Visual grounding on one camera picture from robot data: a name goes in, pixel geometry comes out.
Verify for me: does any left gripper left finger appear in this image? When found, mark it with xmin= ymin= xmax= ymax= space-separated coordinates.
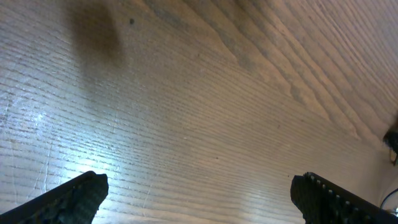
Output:
xmin=1 ymin=171 xmax=109 ymax=224

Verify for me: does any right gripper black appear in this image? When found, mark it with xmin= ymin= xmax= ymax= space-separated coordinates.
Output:
xmin=382 ymin=119 xmax=397 ymax=165

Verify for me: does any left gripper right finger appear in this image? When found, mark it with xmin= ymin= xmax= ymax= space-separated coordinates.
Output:
xmin=290 ymin=172 xmax=397 ymax=224

